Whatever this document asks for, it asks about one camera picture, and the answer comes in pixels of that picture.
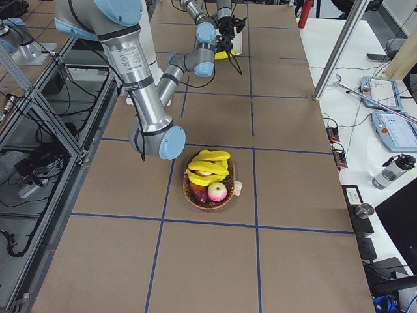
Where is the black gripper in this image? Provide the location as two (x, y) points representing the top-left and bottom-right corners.
(218, 18), (235, 53)

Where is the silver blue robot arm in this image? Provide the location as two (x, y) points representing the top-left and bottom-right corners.
(178, 0), (215, 26)
(54, 1), (246, 160)

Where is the brown wicker basket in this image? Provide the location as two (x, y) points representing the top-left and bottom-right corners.
(182, 149), (235, 211)

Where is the white rectangular bear tray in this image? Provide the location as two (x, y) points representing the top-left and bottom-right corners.
(231, 27), (242, 55)

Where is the pink metal rod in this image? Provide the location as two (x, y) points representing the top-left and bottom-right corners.
(332, 76), (417, 124)

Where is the paper price tag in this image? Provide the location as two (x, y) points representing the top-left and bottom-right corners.
(233, 180), (242, 196)

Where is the dark red mango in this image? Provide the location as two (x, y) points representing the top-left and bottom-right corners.
(189, 182), (208, 203)

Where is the upper blue teach pendant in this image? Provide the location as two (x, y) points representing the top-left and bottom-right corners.
(360, 76), (403, 112)

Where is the blue teach pendant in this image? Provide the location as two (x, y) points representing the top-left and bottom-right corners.
(371, 112), (416, 153)
(360, 76), (403, 112)

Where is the lower blue teach pendant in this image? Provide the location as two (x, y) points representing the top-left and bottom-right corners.
(371, 112), (416, 153)

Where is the clear water bottle black lid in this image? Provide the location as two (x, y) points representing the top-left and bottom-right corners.
(371, 154), (416, 189)

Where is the small steel cup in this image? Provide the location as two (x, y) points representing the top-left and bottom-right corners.
(354, 203), (375, 220)

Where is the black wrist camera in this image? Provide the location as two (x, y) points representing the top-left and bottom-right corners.
(231, 16), (247, 34)

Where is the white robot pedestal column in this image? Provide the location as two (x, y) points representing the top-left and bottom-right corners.
(125, 0), (177, 108)

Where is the aluminium frame post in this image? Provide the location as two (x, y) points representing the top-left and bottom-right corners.
(313, 0), (370, 101)

